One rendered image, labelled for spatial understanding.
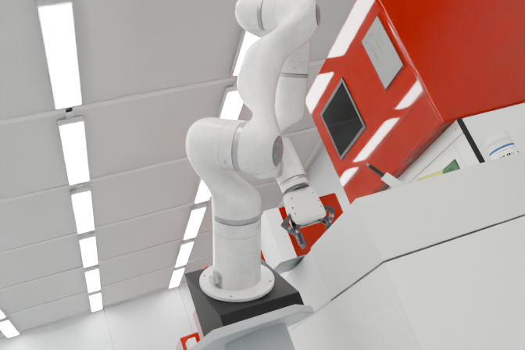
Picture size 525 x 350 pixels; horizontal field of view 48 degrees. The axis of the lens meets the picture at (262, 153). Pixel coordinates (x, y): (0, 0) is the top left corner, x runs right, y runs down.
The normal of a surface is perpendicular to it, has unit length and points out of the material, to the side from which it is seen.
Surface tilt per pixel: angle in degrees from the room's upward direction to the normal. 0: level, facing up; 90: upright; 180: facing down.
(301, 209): 93
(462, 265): 90
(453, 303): 90
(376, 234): 90
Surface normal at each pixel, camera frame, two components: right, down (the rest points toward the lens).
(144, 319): 0.22, -0.44
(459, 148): -0.92, 0.22
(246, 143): -0.30, -0.18
